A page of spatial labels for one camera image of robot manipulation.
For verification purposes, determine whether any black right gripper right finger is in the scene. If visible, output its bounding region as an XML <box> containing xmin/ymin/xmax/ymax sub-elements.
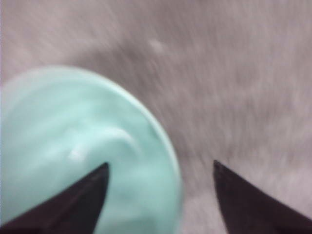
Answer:
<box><xmin>213</xmin><ymin>160</ymin><xmax>312</xmax><ymax>234</ymax></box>

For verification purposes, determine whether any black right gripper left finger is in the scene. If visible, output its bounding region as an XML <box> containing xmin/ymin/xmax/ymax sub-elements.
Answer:
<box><xmin>0</xmin><ymin>163</ymin><xmax>109</xmax><ymax>234</ymax></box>

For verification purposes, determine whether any mint green bowl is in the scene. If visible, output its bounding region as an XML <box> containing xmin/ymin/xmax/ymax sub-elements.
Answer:
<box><xmin>0</xmin><ymin>66</ymin><xmax>182</xmax><ymax>234</ymax></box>

